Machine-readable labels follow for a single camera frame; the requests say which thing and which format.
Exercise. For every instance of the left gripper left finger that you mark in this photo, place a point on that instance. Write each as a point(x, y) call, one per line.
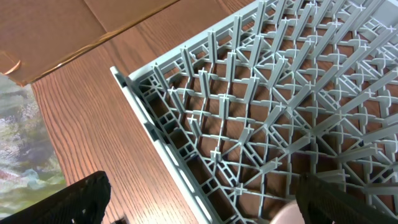
point(84, 201)

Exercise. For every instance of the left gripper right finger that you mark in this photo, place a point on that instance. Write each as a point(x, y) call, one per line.
point(320, 202)

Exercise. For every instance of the white bowl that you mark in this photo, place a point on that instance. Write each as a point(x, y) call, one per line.
point(289, 214)

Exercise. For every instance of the colourful painted floor mat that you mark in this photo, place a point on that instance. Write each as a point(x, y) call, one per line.
point(30, 170)

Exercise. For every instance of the grey dish rack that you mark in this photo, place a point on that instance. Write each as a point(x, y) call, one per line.
point(279, 88)

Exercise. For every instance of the brown cardboard box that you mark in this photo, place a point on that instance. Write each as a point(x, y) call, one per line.
point(39, 36)

